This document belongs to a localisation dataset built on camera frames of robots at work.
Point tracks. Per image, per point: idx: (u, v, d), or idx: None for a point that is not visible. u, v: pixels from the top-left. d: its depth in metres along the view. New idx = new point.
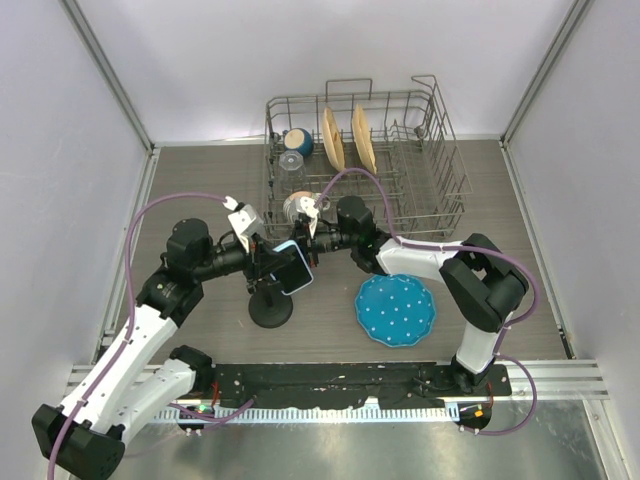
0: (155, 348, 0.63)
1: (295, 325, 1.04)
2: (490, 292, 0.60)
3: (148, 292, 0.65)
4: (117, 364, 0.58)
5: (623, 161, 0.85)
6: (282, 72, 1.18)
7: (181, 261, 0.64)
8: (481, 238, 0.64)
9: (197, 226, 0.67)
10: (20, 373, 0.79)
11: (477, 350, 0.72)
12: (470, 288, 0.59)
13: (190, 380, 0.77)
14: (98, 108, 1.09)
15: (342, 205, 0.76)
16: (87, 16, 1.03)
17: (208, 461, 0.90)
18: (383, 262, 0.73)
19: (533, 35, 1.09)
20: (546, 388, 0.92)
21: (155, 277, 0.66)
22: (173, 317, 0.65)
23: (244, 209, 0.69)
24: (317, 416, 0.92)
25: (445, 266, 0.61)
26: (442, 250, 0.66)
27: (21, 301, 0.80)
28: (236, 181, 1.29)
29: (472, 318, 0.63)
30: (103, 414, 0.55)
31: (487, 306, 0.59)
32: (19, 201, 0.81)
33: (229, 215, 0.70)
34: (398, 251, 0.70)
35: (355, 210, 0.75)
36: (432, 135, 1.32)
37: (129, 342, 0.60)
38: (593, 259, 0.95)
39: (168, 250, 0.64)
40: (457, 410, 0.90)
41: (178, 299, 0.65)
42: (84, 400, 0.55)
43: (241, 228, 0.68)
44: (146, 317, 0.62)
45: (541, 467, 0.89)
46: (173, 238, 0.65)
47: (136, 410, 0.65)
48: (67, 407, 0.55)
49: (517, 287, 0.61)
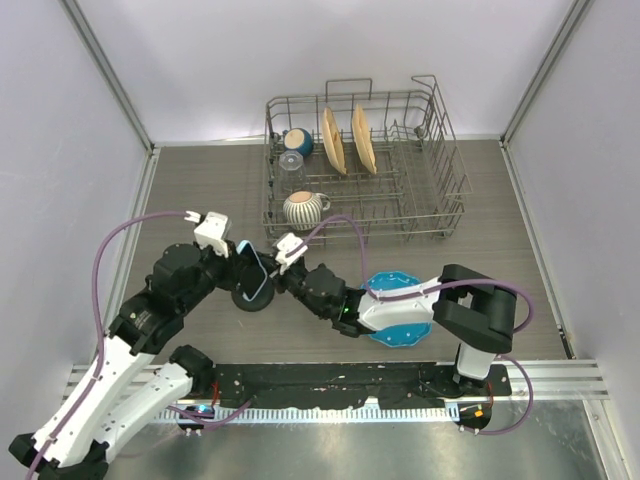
0: (128, 381, 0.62)
1: (295, 325, 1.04)
2: (490, 317, 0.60)
3: (121, 320, 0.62)
4: (85, 402, 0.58)
5: (623, 160, 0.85)
6: (282, 72, 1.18)
7: (164, 290, 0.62)
8: (457, 269, 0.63)
9: (189, 253, 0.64)
10: (20, 372, 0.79)
11: (482, 360, 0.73)
12: (472, 323, 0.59)
13: (187, 388, 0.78)
14: (97, 108, 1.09)
15: (311, 280, 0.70)
16: (87, 16, 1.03)
17: (208, 460, 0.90)
18: (368, 322, 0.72)
19: (533, 35, 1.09)
20: (546, 388, 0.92)
21: (131, 302, 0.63)
22: (145, 351, 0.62)
23: (209, 215, 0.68)
24: (317, 416, 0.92)
25: (439, 315, 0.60)
26: (423, 294, 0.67)
27: (21, 300, 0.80)
28: (236, 181, 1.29)
29: (480, 347, 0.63)
30: (72, 451, 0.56)
31: (494, 332, 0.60)
32: (20, 201, 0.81)
33: (197, 229, 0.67)
34: (378, 308, 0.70)
35: (330, 285, 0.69)
36: (432, 135, 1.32)
37: (97, 379, 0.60)
38: (593, 258, 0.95)
39: (154, 274, 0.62)
40: (457, 410, 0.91)
41: (151, 332, 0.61)
42: (54, 437, 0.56)
43: (218, 232, 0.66)
44: (116, 351, 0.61)
45: (541, 467, 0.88)
46: (161, 263, 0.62)
47: (123, 426, 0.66)
48: (38, 441, 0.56)
49: (508, 298, 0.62)
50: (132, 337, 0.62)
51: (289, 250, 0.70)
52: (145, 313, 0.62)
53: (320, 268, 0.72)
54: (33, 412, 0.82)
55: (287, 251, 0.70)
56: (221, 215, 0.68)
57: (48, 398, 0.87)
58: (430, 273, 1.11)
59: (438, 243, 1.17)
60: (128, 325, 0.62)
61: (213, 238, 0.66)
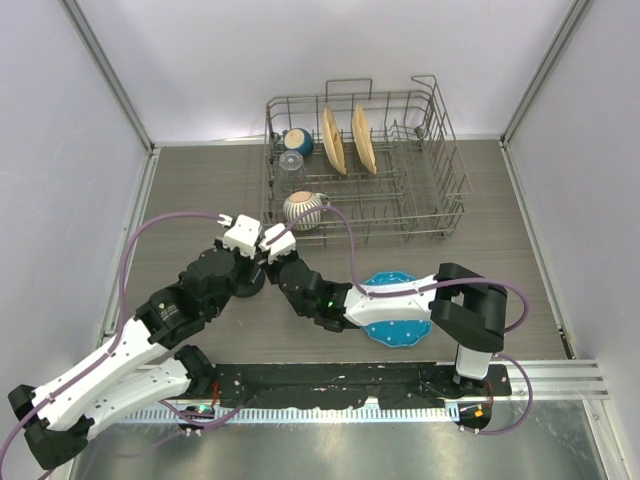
0: (136, 366, 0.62)
1: (296, 324, 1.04)
2: (482, 316, 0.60)
3: (150, 307, 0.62)
4: (91, 373, 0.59)
5: (623, 160, 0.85)
6: (282, 72, 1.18)
7: (193, 290, 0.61)
8: (452, 268, 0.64)
9: (225, 260, 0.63)
10: (20, 372, 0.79)
11: (480, 359, 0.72)
12: (467, 323, 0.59)
13: (182, 388, 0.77)
14: (97, 107, 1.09)
15: (287, 275, 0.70)
16: (86, 16, 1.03)
17: (208, 460, 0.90)
18: (356, 318, 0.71)
19: (533, 36, 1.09)
20: (546, 388, 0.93)
21: (163, 292, 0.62)
22: (161, 344, 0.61)
23: (241, 219, 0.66)
24: (318, 416, 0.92)
25: (435, 315, 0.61)
26: (419, 292, 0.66)
27: (21, 300, 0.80)
28: (236, 181, 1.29)
29: (474, 347, 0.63)
30: (63, 416, 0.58)
31: (486, 332, 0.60)
32: (20, 200, 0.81)
33: (228, 232, 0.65)
34: (367, 304, 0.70)
35: (302, 278, 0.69)
36: (432, 135, 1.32)
37: (111, 355, 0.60)
38: (593, 258, 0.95)
39: (187, 272, 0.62)
40: (457, 410, 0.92)
41: (173, 327, 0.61)
42: (52, 398, 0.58)
43: (252, 238, 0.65)
44: (134, 333, 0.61)
45: (541, 467, 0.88)
46: (197, 264, 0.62)
47: (112, 408, 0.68)
48: (36, 397, 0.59)
49: (499, 298, 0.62)
50: (153, 326, 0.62)
51: (278, 242, 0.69)
52: (173, 307, 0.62)
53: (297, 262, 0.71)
54: None
55: (276, 243, 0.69)
56: (253, 221, 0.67)
57: None
58: (430, 273, 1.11)
59: (438, 243, 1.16)
60: (154, 313, 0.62)
61: (242, 243, 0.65)
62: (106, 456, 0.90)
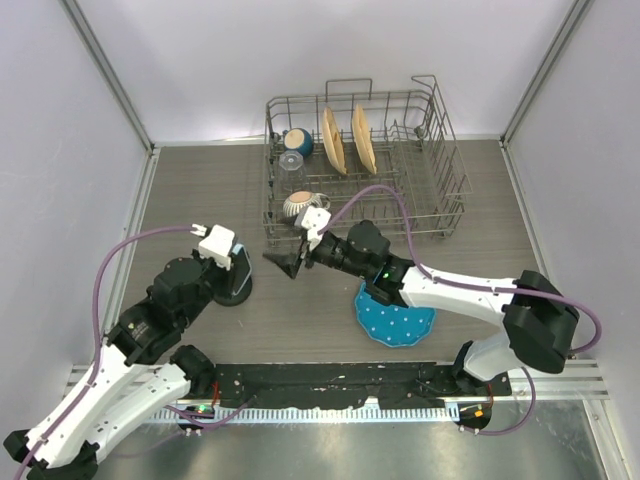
0: (122, 389, 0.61)
1: (296, 324, 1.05)
2: (553, 334, 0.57)
3: (120, 330, 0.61)
4: (77, 407, 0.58)
5: (623, 160, 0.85)
6: (282, 72, 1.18)
7: (164, 302, 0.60)
8: (535, 276, 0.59)
9: (193, 267, 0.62)
10: (19, 373, 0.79)
11: (496, 365, 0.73)
12: (538, 338, 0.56)
13: (184, 388, 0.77)
14: (97, 108, 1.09)
15: (355, 235, 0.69)
16: (86, 16, 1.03)
17: (208, 460, 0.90)
18: (409, 297, 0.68)
19: (534, 35, 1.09)
20: (546, 388, 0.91)
21: (130, 311, 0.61)
22: (140, 362, 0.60)
23: (215, 230, 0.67)
24: (317, 416, 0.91)
25: (508, 316, 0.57)
26: (493, 291, 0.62)
27: (21, 300, 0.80)
28: (236, 181, 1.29)
29: (532, 363, 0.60)
30: (61, 454, 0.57)
31: (556, 353, 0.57)
32: (20, 201, 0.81)
33: (202, 242, 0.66)
34: (430, 287, 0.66)
35: (373, 241, 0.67)
36: (432, 135, 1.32)
37: (92, 386, 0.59)
38: (593, 258, 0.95)
39: (155, 286, 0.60)
40: (457, 410, 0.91)
41: (148, 344, 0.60)
42: (45, 438, 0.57)
43: (225, 248, 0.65)
44: (111, 360, 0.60)
45: (541, 467, 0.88)
46: (164, 275, 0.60)
47: (116, 427, 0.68)
48: (30, 439, 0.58)
49: (572, 319, 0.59)
50: (129, 347, 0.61)
51: (321, 229, 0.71)
52: (143, 324, 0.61)
53: (367, 226, 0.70)
54: (33, 413, 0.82)
55: (319, 228, 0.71)
56: (227, 231, 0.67)
57: (48, 397, 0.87)
58: None
59: (439, 243, 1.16)
60: (126, 335, 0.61)
61: (217, 253, 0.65)
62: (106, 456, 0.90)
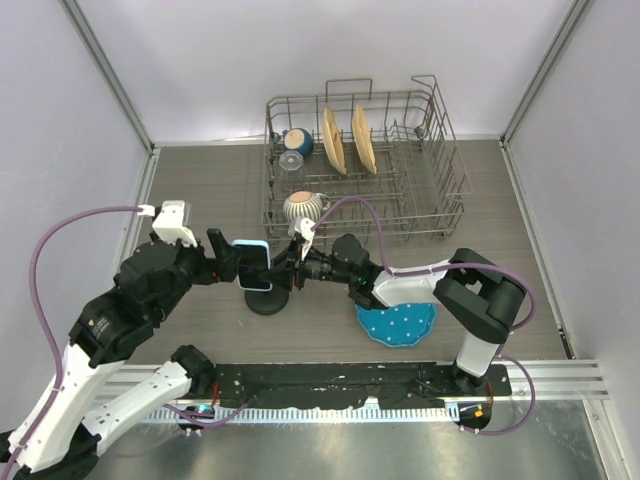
0: (93, 389, 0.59)
1: (296, 324, 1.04)
2: (491, 305, 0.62)
3: (81, 328, 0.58)
4: (49, 413, 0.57)
5: (623, 161, 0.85)
6: (282, 72, 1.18)
7: (133, 292, 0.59)
8: (468, 253, 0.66)
9: (164, 252, 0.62)
10: (19, 371, 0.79)
11: (483, 356, 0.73)
12: (471, 307, 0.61)
13: (185, 387, 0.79)
14: (97, 107, 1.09)
15: (338, 247, 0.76)
16: (86, 15, 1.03)
17: (208, 460, 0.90)
18: (381, 295, 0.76)
19: (533, 35, 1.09)
20: (546, 388, 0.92)
21: (91, 307, 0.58)
22: (107, 361, 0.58)
23: (166, 205, 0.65)
24: (317, 416, 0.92)
25: (439, 288, 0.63)
26: (431, 272, 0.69)
27: (22, 300, 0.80)
28: (235, 181, 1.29)
29: (479, 334, 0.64)
30: (42, 459, 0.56)
31: (491, 318, 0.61)
32: (19, 201, 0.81)
33: (155, 222, 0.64)
34: (392, 282, 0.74)
35: (354, 252, 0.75)
36: (432, 135, 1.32)
37: (60, 390, 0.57)
38: (594, 257, 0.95)
39: (122, 274, 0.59)
40: (457, 410, 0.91)
41: (112, 340, 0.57)
42: (24, 445, 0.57)
43: (178, 219, 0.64)
44: (78, 361, 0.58)
45: (542, 467, 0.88)
46: (131, 262, 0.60)
47: (118, 420, 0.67)
48: (11, 445, 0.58)
49: (514, 291, 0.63)
50: (94, 344, 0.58)
51: (313, 226, 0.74)
52: (104, 320, 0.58)
53: (345, 236, 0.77)
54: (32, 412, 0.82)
55: (312, 227, 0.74)
56: (175, 203, 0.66)
57: None
58: None
59: (439, 243, 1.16)
60: (89, 333, 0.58)
61: (177, 227, 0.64)
62: (106, 456, 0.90)
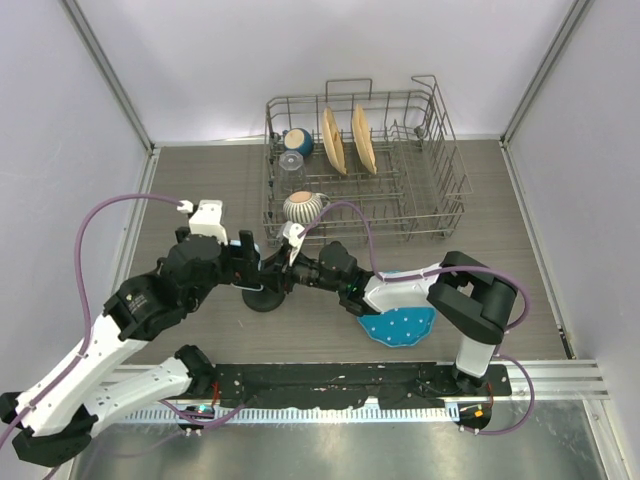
0: (114, 363, 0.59)
1: (296, 324, 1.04)
2: (484, 306, 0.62)
3: (117, 300, 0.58)
4: (65, 378, 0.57)
5: (623, 160, 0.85)
6: (282, 72, 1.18)
7: (175, 275, 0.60)
8: (459, 256, 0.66)
9: (211, 245, 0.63)
10: (19, 372, 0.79)
11: (480, 356, 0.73)
12: (465, 309, 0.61)
13: (182, 386, 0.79)
14: (97, 107, 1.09)
15: (327, 255, 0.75)
16: (86, 15, 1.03)
17: (208, 460, 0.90)
18: (373, 302, 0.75)
19: (533, 35, 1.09)
20: (546, 388, 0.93)
21: (131, 282, 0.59)
22: (135, 338, 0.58)
23: (202, 204, 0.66)
24: (317, 416, 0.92)
25: (432, 293, 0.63)
26: (423, 277, 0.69)
27: (23, 300, 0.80)
28: (235, 181, 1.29)
29: (476, 336, 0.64)
30: (47, 423, 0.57)
31: (487, 321, 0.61)
32: (20, 201, 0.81)
33: (191, 219, 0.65)
34: (384, 288, 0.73)
35: (341, 261, 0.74)
36: (432, 135, 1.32)
37: (83, 357, 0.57)
38: (594, 257, 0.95)
39: (170, 258, 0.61)
40: (456, 410, 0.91)
41: (145, 317, 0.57)
42: (33, 406, 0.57)
43: (215, 218, 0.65)
44: (107, 331, 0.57)
45: (542, 467, 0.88)
46: (181, 250, 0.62)
47: (116, 405, 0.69)
48: (19, 404, 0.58)
49: (506, 291, 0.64)
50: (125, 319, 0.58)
51: (299, 233, 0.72)
52: (142, 296, 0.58)
53: (335, 245, 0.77)
54: None
55: (298, 233, 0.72)
56: (212, 201, 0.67)
57: None
58: None
59: (439, 242, 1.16)
60: (123, 307, 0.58)
61: (212, 225, 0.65)
62: (106, 456, 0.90)
